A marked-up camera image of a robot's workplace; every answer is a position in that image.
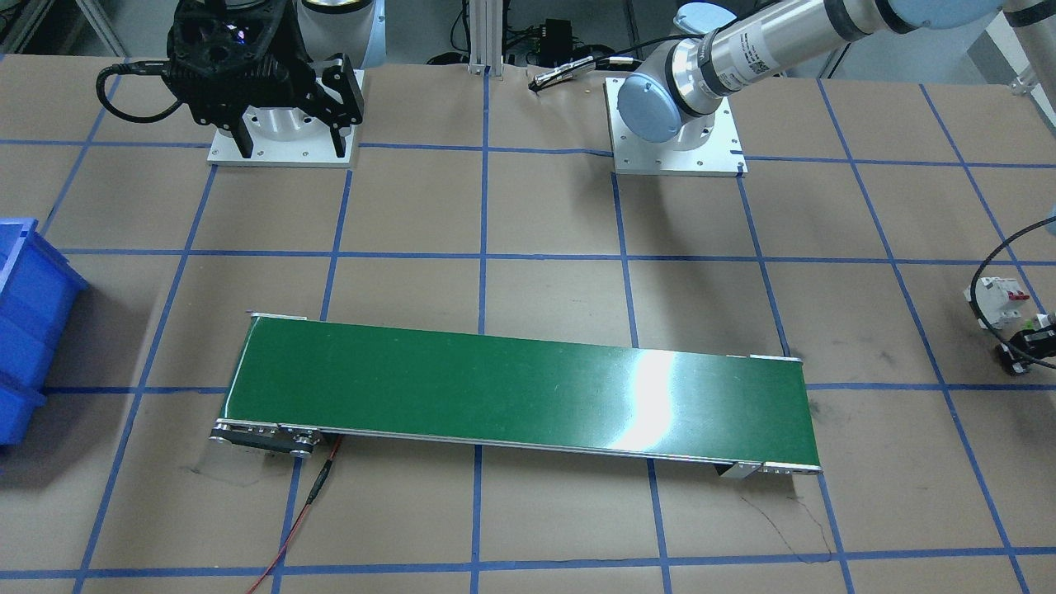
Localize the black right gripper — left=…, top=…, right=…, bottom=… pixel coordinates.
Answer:
left=162, top=1, right=365, bottom=157

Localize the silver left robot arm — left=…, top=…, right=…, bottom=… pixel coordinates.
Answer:
left=615, top=1, right=1054, bottom=144

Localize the green conveyor belt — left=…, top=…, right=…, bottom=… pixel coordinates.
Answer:
left=210, top=314, right=822, bottom=479

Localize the blue plastic bin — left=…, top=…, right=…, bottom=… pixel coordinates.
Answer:
left=1, top=218, right=87, bottom=446

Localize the white red circuit breaker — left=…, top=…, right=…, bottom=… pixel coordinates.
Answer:
left=974, top=276, right=1030, bottom=330

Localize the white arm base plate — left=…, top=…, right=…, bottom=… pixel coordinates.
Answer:
left=604, top=78, right=749, bottom=177
left=206, top=106, right=361, bottom=169

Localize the red black conveyor cable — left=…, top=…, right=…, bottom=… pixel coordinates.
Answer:
left=246, top=435, right=346, bottom=594

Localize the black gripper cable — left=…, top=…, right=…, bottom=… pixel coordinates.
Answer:
left=970, top=216, right=1056, bottom=370

